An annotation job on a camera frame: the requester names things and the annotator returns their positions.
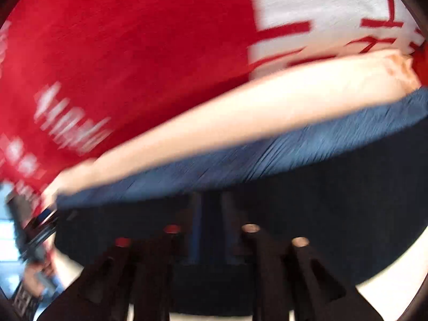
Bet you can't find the cream cloth mat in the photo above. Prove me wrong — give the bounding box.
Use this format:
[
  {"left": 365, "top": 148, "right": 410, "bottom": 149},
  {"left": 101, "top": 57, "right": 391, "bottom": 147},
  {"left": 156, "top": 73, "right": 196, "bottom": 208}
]
[{"left": 40, "top": 49, "right": 423, "bottom": 321}]

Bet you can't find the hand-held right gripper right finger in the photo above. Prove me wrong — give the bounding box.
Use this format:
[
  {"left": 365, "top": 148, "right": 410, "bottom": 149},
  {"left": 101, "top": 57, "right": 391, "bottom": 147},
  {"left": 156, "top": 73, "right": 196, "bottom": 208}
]
[{"left": 220, "top": 193, "right": 382, "bottom": 321}]

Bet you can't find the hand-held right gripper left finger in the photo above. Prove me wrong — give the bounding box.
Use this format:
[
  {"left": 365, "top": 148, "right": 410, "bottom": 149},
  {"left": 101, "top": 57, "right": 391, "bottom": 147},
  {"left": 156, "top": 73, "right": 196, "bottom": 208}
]
[{"left": 37, "top": 194, "right": 204, "bottom": 321}]

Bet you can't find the red printed blanket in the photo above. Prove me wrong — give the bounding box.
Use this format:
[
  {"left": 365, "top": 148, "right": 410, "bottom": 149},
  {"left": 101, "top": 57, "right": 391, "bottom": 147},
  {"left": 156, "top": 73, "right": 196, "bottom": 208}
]
[{"left": 0, "top": 0, "right": 425, "bottom": 204}]

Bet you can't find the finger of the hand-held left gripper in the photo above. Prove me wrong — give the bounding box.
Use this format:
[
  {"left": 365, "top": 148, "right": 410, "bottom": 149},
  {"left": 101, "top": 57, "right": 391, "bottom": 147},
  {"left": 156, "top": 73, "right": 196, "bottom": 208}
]
[{"left": 25, "top": 207, "right": 60, "bottom": 245}]

